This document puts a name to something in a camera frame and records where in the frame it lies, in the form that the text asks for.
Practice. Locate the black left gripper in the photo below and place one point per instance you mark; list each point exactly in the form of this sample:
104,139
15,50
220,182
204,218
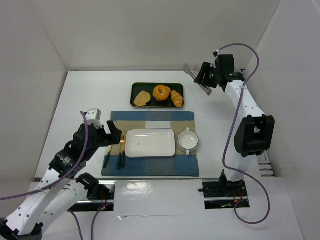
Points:
105,139

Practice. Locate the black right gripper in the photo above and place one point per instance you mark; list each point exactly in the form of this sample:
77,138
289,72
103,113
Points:
205,76

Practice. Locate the metal food tongs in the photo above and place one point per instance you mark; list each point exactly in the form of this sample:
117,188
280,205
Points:
195,75

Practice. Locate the orange bagel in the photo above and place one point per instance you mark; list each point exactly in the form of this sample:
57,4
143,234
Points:
161,93

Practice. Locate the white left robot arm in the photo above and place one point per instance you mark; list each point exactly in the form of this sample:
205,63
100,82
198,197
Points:
61,186

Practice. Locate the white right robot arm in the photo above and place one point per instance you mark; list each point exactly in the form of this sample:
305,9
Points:
230,176

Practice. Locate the white rectangular plate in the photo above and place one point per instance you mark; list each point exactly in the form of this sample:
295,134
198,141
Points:
150,143

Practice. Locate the blue beige checked placemat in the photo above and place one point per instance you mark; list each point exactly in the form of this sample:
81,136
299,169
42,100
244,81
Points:
177,165

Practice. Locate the flat toast slice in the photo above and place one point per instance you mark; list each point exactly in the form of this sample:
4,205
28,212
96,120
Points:
142,99

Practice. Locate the croissant roll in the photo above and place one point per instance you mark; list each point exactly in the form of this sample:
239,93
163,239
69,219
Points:
177,99

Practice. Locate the gold fork green handle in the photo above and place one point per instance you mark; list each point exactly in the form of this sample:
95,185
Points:
121,156

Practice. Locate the gold spoon green handle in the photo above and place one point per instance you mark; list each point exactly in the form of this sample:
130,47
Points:
107,157

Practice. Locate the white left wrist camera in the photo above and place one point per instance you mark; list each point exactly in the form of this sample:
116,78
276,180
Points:
93,117

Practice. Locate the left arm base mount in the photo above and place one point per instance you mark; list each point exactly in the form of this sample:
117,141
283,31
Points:
103,199

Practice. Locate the white two-handled bowl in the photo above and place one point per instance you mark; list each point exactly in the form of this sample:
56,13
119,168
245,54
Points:
187,141

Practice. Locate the aluminium frame rail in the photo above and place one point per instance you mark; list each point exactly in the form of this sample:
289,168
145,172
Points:
265,160

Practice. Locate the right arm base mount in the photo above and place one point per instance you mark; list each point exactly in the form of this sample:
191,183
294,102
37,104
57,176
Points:
217,198

